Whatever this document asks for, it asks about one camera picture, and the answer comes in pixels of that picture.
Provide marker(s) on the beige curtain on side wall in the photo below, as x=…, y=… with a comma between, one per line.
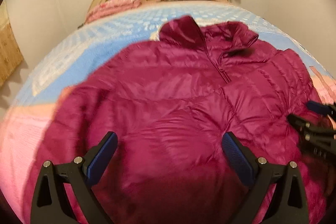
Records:
x=10, y=54

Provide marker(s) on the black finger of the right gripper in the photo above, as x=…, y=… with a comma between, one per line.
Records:
x=323, y=109
x=307, y=127

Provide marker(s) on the folded pink blanket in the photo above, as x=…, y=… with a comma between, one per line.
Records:
x=110, y=7

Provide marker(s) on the magenta puffer jacket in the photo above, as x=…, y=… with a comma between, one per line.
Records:
x=170, y=101

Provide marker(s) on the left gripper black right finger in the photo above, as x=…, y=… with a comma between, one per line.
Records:
x=288, y=203

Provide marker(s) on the pink and blue bedspread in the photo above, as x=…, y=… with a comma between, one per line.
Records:
x=70, y=62

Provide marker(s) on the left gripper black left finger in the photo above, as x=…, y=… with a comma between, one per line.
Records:
x=50, y=201

